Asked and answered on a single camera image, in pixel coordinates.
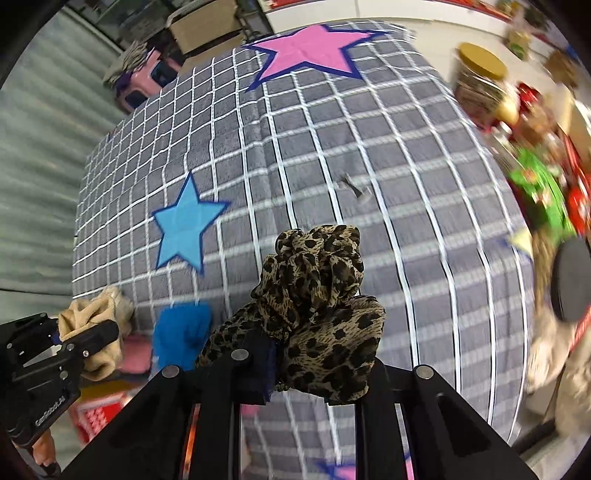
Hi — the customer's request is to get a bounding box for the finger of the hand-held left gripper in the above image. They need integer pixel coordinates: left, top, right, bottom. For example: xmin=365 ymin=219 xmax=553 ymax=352
xmin=58 ymin=320 xmax=120 ymax=365

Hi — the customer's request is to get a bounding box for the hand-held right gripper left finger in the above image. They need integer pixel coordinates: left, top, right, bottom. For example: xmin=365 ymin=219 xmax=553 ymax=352
xmin=60 ymin=331 xmax=279 ymax=480

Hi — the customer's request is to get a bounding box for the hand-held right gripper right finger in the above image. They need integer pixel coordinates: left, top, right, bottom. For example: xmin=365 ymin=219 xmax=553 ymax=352
xmin=355 ymin=359 xmax=541 ymax=480

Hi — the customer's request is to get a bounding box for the beige knit hat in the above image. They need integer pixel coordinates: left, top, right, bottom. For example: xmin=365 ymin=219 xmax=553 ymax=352
xmin=58 ymin=286 xmax=134 ymax=381

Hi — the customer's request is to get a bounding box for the pink sponge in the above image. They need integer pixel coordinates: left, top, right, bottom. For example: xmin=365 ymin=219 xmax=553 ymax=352
xmin=117 ymin=335 xmax=155 ymax=374

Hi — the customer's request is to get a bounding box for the blue cloth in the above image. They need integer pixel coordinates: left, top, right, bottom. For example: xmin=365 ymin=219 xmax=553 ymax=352
xmin=152 ymin=302 xmax=213 ymax=372

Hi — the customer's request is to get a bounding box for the leopard print scarf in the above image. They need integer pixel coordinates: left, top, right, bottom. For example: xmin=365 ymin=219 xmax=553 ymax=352
xmin=194 ymin=224 xmax=386 ymax=407

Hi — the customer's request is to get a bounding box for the person's left hand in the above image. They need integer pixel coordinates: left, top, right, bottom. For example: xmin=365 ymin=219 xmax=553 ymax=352
xmin=32 ymin=433 xmax=61 ymax=476

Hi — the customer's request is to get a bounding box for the red patterned cardboard box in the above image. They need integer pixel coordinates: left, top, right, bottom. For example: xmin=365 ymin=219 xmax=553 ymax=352
xmin=69 ymin=390 xmax=134 ymax=444

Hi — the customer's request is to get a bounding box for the pale green curtain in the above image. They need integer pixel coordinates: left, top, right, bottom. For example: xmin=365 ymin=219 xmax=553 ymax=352
xmin=0 ymin=9 xmax=121 ymax=296

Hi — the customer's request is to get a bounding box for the small metal hair clip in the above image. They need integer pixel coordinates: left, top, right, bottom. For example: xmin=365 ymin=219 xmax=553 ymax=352
xmin=339 ymin=173 xmax=372 ymax=204

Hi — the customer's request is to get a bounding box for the black round disc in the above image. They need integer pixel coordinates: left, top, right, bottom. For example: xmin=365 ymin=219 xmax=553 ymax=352
xmin=549 ymin=237 xmax=591 ymax=324

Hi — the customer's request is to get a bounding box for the grey checked star blanket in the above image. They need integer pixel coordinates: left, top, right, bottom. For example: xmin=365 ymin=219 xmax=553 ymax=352
xmin=71 ymin=21 xmax=536 ymax=480

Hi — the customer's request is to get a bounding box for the pink plastic stool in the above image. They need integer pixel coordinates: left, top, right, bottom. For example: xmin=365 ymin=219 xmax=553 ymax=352
xmin=113 ymin=46 xmax=183 ymax=114

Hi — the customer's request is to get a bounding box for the folded clothes pile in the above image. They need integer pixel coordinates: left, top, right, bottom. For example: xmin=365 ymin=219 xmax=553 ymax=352
xmin=102 ymin=41 xmax=148 ymax=86

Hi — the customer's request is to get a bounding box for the green snack packet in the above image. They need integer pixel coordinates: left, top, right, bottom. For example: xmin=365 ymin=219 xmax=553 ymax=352
xmin=510 ymin=150 xmax=578 ymax=236

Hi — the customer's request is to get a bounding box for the pile of assorted packets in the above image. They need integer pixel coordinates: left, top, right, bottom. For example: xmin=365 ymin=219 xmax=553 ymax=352
xmin=485 ymin=46 xmax=591 ymax=232

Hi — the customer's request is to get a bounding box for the jar with yellow lid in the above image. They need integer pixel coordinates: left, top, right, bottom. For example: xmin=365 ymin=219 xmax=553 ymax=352
xmin=455 ymin=42 xmax=520 ymax=125

